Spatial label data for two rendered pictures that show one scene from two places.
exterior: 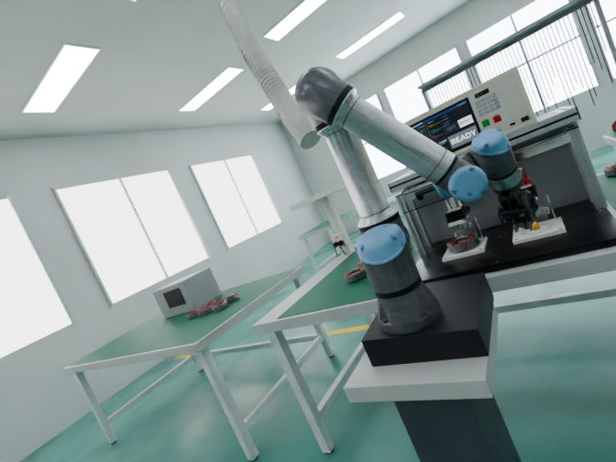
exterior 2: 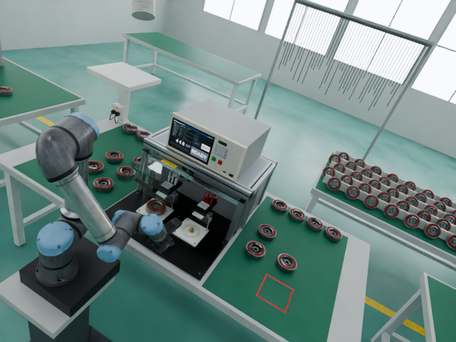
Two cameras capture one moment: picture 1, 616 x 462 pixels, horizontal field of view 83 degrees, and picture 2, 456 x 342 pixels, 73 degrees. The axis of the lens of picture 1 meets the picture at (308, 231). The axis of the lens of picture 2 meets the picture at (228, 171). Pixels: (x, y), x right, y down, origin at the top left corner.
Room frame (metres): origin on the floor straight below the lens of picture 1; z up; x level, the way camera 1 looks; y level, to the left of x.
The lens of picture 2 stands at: (-0.05, -0.42, 2.00)
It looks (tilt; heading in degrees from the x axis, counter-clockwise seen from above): 32 degrees down; 342
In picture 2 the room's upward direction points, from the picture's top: 18 degrees clockwise
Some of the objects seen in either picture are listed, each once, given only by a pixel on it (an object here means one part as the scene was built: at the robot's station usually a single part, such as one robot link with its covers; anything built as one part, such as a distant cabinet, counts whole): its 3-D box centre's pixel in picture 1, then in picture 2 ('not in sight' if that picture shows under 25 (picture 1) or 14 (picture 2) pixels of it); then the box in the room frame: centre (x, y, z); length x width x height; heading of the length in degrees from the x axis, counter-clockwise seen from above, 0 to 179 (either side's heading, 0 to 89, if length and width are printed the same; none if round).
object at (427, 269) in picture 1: (500, 243); (174, 221); (1.25, -0.63, 0.76); 0.64 x 0.47 x 0.02; 55
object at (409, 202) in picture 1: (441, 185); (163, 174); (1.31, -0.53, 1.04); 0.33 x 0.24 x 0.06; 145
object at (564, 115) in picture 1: (476, 149); (213, 153); (1.50, -0.80, 1.09); 0.68 x 0.44 x 0.05; 55
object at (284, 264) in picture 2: not in sight; (286, 262); (1.00, -1.25, 0.77); 0.11 x 0.11 x 0.04
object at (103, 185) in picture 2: not in sight; (103, 184); (1.49, -0.21, 0.77); 0.11 x 0.11 x 0.04
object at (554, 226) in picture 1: (537, 230); (191, 231); (1.17, -0.72, 0.78); 0.15 x 0.15 x 0.01; 55
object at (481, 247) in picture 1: (465, 248); (155, 210); (1.30, -0.52, 0.78); 0.15 x 0.15 x 0.01; 55
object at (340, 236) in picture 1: (339, 223); (122, 103); (2.23, -0.21, 0.98); 0.37 x 0.35 x 0.46; 55
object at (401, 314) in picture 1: (403, 299); (57, 262); (0.84, -0.15, 0.87); 0.15 x 0.15 x 0.10
